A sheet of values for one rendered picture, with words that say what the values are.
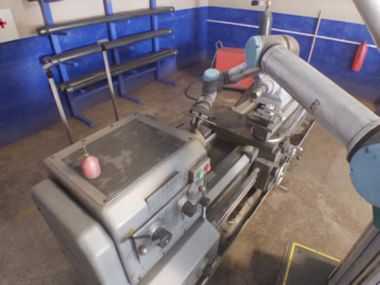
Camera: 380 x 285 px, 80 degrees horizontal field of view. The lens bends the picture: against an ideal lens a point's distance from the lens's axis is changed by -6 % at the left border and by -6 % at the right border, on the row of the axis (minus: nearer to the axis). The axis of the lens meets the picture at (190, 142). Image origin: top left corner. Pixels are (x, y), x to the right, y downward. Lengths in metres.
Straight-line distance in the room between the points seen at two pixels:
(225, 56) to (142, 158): 3.80
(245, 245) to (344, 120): 1.81
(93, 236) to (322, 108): 0.80
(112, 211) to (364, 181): 0.72
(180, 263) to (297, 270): 0.95
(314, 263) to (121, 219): 1.51
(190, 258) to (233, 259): 0.97
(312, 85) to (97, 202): 0.77
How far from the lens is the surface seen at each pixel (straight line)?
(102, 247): 0.89
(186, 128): 1.41
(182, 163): 1.02
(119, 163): 1.00
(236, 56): 4.60
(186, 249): 1.32
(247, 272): 2.23
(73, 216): 0.93
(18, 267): 2.61
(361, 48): 5.43
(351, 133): 0.69
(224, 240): 1.86
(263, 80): 2.39
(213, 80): 1.46
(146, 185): 0.92
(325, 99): 0.74
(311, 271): 2.00
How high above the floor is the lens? 1.97
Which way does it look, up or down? 36 degrees down
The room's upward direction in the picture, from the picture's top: straight up
